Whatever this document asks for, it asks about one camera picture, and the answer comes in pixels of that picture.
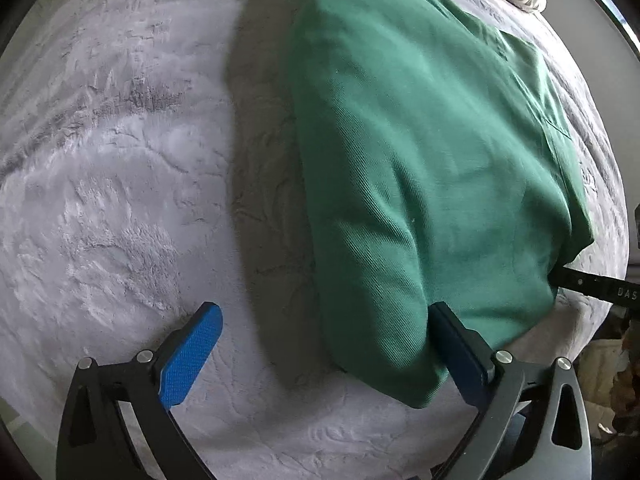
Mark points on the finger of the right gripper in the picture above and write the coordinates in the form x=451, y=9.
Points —
x=604, y=288

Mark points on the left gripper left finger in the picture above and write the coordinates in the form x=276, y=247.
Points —
x=94, y=443

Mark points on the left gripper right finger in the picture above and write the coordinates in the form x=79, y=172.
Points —
x=531, y=421

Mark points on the green trousers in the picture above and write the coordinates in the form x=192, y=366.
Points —
x=438, y=166

